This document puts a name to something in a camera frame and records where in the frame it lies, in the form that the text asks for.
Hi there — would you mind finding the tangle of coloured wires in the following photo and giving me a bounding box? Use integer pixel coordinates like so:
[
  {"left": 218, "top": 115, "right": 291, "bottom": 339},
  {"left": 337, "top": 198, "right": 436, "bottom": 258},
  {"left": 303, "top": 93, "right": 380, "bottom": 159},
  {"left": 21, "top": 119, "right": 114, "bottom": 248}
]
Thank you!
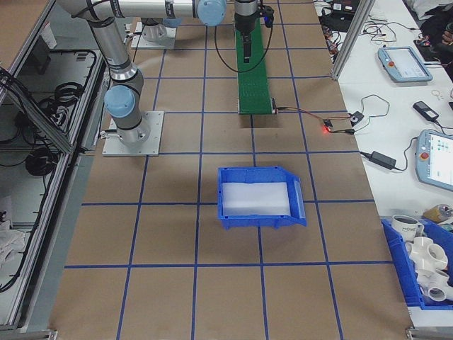
[{"left": 323, "top": 30, "right": 343, "bottom": 61}]

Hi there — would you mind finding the green conveyor belt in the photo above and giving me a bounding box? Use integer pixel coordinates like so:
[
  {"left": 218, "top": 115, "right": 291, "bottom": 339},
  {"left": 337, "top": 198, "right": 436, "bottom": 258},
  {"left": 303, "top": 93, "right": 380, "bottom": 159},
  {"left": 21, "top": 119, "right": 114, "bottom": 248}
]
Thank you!
[{"left": 236, "top": 13, "right": 279, "bottom": 116}]

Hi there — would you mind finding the person in dark clothes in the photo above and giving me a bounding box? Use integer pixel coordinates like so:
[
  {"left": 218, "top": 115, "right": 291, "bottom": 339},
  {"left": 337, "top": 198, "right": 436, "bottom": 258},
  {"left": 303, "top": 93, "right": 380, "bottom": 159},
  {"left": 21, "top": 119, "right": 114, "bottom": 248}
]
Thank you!
[{"left": 419, "top": 6, "right": 453, "bottom": 68}]

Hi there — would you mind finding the red and black wire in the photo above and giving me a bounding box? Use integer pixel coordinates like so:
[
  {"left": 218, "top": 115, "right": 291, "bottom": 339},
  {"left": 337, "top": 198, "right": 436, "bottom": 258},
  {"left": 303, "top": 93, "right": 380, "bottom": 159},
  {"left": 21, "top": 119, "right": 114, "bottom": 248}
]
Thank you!
[{"left": 277, "top": 105, "right": 328, "bottom": 125}]

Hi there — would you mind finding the white mug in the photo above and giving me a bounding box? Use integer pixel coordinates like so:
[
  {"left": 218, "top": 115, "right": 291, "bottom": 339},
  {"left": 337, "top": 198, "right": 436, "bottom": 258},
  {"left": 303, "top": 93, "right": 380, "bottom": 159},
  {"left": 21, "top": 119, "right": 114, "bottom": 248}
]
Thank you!
[{"left": 391, "top": 214, "right": 425, "bottom": 242}]

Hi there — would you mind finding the white cloth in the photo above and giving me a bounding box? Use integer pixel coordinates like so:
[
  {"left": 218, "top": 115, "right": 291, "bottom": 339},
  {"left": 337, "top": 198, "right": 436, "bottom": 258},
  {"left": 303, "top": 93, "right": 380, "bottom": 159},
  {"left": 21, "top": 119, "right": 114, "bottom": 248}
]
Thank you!
[{"left": 0, "top": 219, "right": 25, "bottom": 263}]

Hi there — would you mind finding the small blue plastic bin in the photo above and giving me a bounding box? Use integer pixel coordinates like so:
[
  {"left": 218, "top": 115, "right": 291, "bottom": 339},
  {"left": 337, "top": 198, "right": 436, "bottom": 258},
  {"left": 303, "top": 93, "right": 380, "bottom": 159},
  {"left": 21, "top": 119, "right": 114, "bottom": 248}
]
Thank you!
[{"left": 216, "top": 166, "right": 307, "bottom": 231}]

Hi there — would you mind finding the grey cable coil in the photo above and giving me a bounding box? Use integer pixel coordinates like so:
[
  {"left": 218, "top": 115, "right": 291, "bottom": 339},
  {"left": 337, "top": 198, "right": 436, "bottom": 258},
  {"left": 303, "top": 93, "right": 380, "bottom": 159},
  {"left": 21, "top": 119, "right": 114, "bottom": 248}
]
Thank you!
[{"left": 51, "top": 104, "right": 74, "bottom": 125}]

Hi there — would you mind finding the aluminium frame bar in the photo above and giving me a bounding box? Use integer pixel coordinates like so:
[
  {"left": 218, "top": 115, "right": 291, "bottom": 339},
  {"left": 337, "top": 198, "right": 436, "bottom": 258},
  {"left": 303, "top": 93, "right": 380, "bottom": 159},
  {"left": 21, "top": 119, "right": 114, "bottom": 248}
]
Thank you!
[
  {"left": 21, "top": 329, "right": 59, "bottom": 340},
  {"left": 406, "top": 327, "right": 453, "bottom": 340}
]

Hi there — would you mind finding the slim black power adapter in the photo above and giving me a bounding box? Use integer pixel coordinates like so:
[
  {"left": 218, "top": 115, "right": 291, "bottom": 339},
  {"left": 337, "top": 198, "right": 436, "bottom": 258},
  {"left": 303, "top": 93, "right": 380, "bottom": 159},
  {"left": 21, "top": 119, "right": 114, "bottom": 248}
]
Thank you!
[{"left": 369, "top": 150, "right": 398, "bottom": 169}]

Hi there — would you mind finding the grey teach pendant with screen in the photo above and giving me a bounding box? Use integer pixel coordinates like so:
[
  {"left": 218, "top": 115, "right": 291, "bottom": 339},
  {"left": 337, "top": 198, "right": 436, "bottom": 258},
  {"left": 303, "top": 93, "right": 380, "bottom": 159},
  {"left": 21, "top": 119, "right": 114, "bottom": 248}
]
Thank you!
[
  {"left": 412, "top": 129, "right": 453, "bottom": 194},
  {"left": 377, "top": 45, "right": 435, "bottom": 84}
]

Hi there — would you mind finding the black cable coil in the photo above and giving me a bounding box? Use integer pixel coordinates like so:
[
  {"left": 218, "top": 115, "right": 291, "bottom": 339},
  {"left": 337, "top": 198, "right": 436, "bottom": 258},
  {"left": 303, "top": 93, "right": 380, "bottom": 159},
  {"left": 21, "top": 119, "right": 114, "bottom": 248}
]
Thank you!
[
  {"left": 24, "top": 147, "right": 54, "bottom": 178},
  {"left": 52, "top": 81, "right": 88, "bottom": 107}
]

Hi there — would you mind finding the large blue plastic bin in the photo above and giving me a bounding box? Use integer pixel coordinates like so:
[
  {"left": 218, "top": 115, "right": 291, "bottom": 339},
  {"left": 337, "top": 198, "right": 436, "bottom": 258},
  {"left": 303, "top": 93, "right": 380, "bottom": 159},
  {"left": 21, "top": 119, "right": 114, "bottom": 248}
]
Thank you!
[{"left": 381, "top": 215, "right": 453, "bottom": 307}]

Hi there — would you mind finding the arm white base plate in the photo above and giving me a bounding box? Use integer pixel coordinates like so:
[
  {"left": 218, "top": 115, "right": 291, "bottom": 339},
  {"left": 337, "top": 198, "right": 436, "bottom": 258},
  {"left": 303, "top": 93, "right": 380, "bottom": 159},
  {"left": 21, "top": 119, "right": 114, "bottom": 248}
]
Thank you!
[
  {"left": 130, "top": 21, "right": 177, "bottom": 50},
  {"left": 102, "top": 110, "right": 166, "bottom": 157}
]

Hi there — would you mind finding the white PVC pipe fitting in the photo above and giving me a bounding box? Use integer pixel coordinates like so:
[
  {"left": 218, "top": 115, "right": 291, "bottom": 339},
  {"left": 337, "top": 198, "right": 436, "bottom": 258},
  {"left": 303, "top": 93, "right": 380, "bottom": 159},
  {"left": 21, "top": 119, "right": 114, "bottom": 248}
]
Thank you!
[
  {"left": 405, "top": 236, "right": 449, "bottom": 272},
  {"left": 415, "top": 268, "right": 453, "bottom": 304}
]

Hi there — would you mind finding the black electronic device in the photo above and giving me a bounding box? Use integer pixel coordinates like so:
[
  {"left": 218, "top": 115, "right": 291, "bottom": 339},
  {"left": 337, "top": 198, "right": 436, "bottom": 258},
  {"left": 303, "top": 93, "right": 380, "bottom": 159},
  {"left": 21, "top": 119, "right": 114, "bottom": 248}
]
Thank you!
[{"left": 320, "top": 0, "right": 358, "bottom": 15}]

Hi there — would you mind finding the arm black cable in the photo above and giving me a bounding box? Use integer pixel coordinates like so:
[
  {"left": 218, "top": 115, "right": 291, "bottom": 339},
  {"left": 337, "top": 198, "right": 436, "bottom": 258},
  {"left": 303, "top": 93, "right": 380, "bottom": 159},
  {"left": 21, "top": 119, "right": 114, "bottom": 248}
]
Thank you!
[{"left": 214, "top": 24, "right": 274, "bottom": 74}]

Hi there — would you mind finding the aluminium frame post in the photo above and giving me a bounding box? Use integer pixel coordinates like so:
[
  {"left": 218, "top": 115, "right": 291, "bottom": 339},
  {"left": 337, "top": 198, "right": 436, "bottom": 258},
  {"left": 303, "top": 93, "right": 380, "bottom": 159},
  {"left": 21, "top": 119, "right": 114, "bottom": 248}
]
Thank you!
[{"left": 331, "top": 0, "right": 376, "bottom": 81}]

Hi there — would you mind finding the thin black and green wire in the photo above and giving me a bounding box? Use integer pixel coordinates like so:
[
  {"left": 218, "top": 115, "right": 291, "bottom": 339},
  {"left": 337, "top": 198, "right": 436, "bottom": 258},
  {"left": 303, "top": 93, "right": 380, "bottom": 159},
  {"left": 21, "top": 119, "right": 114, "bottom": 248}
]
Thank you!
[{"left": 355, "top": 93, "right": 391, "bottom": 134}]

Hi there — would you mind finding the V-shaped metal bar frame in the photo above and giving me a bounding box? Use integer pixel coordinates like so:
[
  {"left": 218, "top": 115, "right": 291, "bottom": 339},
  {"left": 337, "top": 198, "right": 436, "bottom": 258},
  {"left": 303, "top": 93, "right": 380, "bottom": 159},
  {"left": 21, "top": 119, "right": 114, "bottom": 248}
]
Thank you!
[{"left": 0, "top": 0, "right": 107, "bottom": 330}]

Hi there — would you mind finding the yellow bottle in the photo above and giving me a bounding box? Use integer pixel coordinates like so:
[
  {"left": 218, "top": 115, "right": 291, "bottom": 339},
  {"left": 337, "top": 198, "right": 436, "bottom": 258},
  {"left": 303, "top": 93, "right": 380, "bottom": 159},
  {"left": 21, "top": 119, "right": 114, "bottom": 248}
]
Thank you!
[{"left": 423, "top": 203, "right": 453, "bottom": 224}]

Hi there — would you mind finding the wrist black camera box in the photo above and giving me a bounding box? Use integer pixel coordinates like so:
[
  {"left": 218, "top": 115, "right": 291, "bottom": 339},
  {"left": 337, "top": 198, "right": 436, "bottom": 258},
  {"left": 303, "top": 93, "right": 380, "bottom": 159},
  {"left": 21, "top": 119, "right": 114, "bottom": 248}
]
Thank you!
[{"left": 260, "top": 4, "right": 275, "bottom": 29}]

